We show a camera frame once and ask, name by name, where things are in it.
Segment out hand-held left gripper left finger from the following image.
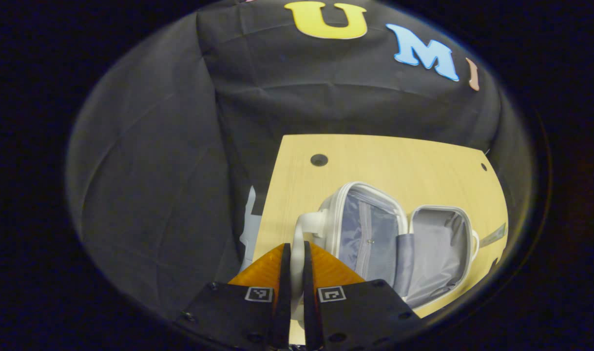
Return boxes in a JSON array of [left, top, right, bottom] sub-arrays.
[[175, 243, 292, 349]]

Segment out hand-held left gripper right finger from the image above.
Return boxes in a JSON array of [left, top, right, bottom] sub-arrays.
[[303, 241, 424, 349]]

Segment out white suitcase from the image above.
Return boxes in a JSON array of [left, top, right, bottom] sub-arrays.
[[289, 181, 480, 323]]

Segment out green skin care tube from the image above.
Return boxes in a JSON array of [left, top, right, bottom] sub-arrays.
[[479, 222, 507, 247]]

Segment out black backdrop cloth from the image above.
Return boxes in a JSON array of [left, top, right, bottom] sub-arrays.
[[65, 0, 536, 322]]

